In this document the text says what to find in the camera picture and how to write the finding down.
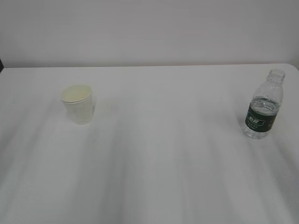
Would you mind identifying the white paper cup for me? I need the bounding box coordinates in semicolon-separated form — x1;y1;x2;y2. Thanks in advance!
60;84;93;125

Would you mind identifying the clear water bottle green label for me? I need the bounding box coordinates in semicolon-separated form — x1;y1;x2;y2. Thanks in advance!
242;69;285;140

